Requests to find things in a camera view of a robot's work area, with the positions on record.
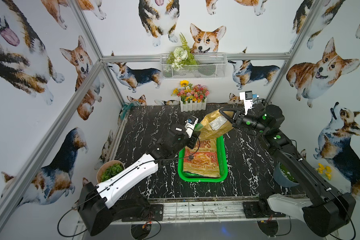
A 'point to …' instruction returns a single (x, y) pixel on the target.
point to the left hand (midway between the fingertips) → (195, 126)
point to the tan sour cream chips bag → (214, 125)
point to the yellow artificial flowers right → (326, 172)
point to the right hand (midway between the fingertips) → (225, 106)
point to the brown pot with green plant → (109, 169)
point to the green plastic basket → (222, 159)
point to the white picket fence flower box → (192, 97)
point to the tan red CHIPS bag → (203, 158)
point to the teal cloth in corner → (126, 107)
